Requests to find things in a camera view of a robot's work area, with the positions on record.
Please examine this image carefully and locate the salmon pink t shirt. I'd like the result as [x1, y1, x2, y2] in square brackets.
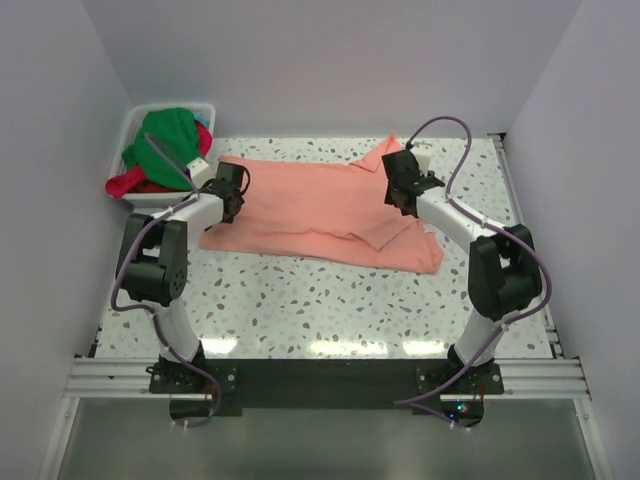
[199, 135, 444, 274]

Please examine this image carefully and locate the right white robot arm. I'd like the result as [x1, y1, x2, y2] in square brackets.
[382, 149, 543, 393]

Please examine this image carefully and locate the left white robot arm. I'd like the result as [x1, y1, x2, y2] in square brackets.
[111, 162, 251, 392]

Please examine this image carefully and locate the green t shirt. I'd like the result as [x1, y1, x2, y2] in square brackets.
[121, 107, 208, 191]

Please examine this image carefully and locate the red t shirt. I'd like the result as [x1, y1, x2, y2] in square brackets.
[105, 120, 213, 200]

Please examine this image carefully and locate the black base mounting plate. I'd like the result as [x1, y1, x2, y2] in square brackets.
[146, 359, 505, 426]

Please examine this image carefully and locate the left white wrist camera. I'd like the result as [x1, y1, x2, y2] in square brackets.
[187, 158, 215, 189]

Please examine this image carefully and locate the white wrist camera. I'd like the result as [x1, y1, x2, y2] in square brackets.
[408, 143, 433, 176]
[187, 158, 215, 189]

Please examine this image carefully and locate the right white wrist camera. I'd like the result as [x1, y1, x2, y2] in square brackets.
[408, 143, 433, 176]

